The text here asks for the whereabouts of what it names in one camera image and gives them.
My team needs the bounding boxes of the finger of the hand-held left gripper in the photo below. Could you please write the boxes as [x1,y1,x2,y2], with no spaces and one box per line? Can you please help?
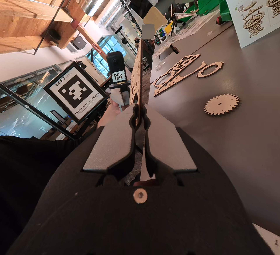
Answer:
[110,88,130,112]

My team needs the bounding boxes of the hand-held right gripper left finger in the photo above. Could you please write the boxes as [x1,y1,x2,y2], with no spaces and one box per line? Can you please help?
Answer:
[83,104,137,171]

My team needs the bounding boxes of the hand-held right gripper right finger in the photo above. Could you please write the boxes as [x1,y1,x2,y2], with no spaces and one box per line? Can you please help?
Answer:
[143,104,198,175]

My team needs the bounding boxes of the large wooden parts sheet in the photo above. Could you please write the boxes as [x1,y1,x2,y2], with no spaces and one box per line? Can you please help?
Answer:
[129,38,145,127]

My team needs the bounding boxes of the oval wooden ring part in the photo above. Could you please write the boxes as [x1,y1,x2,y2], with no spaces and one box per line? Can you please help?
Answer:
[196,61,225,79]

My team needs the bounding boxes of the person's left hand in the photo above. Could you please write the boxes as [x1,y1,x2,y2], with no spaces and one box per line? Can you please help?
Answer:
[97,98,132,127]

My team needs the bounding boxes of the black easel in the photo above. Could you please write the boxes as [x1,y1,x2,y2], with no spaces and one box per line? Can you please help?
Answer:
[75,98,110,141]

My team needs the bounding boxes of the wooden sheet with oval cutout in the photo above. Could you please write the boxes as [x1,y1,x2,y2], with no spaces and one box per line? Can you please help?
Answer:
[153,54,201,97]

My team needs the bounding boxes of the black speaker box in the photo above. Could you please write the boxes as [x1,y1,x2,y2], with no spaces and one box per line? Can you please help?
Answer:
[72,35,87,49]

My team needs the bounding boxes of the framed marker sign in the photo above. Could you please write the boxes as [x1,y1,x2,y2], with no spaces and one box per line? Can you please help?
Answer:
[43,61,109,125]

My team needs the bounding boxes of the tan chair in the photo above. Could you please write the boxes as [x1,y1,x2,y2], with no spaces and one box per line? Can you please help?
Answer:
[143,6,168,33]

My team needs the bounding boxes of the black ceiling lamp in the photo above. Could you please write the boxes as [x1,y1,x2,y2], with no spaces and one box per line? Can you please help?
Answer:
[48,28,61,41]

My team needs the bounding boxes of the large wooden gear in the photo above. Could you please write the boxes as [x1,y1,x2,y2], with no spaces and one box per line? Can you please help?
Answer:
[204,93,240,116]

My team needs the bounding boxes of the white paper sheets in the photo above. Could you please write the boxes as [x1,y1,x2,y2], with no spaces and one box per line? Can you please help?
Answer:
[153,14,211,60]

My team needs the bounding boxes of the person's dark-clothed body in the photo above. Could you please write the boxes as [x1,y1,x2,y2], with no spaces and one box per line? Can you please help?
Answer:
[0,126,104,255]

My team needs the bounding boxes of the folded assembly instruction leaflet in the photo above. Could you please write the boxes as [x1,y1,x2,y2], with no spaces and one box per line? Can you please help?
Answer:
[217,0,280,49]

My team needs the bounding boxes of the long silver ventilation duct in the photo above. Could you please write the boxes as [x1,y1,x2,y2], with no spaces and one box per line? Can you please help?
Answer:
[96,0,158,30]

